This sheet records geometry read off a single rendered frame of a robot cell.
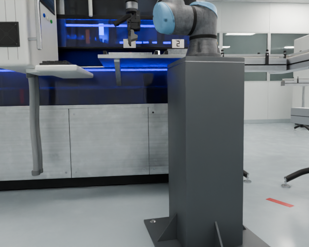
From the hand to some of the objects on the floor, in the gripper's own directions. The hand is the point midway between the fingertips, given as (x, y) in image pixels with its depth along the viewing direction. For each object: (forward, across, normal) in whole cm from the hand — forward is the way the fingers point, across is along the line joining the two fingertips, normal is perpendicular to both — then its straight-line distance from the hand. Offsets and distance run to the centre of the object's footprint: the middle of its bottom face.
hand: (129, 43), depth 170 cm
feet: (+98, +6, -130) cm, 163 cm away
